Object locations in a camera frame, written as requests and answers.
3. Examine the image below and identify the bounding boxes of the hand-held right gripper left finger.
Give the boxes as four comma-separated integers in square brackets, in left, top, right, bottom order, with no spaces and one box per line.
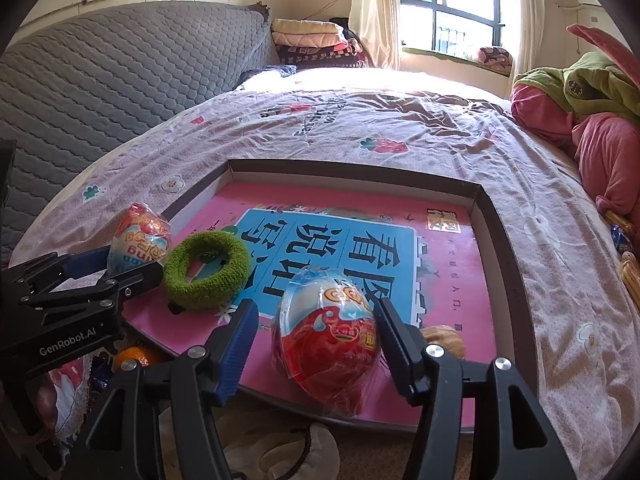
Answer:
[82,299,260,480]

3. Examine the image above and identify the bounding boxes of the orange mandarin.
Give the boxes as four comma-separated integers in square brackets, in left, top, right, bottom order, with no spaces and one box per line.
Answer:
[112,345,163,373]

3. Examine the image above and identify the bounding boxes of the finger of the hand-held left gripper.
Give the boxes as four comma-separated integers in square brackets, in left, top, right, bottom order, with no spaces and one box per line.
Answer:
[20,261,165,319]
[0,246,112,311]

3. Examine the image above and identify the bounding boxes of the patterned cushion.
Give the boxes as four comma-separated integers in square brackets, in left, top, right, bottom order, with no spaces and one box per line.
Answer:
[477,46,514,74]

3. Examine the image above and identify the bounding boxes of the small yellow snack packet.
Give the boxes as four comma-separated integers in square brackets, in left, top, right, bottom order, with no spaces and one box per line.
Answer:
[605,210,637,231]

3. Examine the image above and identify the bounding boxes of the red toy egg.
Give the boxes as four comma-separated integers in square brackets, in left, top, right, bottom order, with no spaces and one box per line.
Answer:
[271,266,383,418]

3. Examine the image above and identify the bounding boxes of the pink quilted pad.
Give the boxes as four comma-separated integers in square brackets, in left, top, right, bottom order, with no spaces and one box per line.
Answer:
[567,24,640,78]

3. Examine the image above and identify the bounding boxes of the dark framed window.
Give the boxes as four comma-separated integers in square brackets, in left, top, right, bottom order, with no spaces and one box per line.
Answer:
[397,0,521,63]

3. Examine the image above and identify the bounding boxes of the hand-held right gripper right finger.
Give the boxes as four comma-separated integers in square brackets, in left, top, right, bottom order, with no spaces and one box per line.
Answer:
[374,297,581,480]

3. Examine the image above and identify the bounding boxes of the stack of folded blankets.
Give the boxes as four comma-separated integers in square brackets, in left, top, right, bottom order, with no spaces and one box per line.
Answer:
[271,19,369,68]

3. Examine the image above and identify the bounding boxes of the brown walnut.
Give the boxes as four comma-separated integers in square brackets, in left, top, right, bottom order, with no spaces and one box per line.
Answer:
[420,325,467,360]

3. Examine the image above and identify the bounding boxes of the pink and blue book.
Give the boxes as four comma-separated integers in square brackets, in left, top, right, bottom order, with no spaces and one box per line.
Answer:
[122,182,498,428]

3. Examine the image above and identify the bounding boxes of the purple cookie packet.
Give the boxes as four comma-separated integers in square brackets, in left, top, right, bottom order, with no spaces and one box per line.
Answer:
[89,355,115,392]

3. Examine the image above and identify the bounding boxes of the pink quilt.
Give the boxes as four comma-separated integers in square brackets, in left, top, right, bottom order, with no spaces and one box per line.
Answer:
[510,84,640,233]

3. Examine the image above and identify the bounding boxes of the grey quilted headboard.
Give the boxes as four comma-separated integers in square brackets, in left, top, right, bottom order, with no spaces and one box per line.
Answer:
[0,0,279,261]

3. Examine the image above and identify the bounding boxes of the green garment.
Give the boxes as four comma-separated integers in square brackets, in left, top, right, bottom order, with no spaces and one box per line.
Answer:
[514,51,640,127]

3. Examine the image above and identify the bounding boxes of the blue toy egg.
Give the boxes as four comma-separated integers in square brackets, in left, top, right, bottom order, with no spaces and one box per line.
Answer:
[107,202,172,277]

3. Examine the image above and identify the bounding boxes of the blue candy wrapper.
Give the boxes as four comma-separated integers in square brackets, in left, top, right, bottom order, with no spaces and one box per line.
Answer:
[611,225,634,256]

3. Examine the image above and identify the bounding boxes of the white patterned cloth bag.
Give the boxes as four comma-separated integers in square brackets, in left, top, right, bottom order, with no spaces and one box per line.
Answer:
[160,410,341,480]

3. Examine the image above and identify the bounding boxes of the dark shallow cardboard box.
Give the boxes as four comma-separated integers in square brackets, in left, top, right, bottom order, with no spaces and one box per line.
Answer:
[120,159,540,433]

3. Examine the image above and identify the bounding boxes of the green knitted hair scrunchie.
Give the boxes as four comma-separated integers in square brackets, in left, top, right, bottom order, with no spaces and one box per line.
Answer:
[164,231,252,309]

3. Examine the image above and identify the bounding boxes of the cream curtain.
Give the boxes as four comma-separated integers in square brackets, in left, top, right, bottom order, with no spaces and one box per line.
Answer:
[347,0,403,68]
[510,0,547,77]

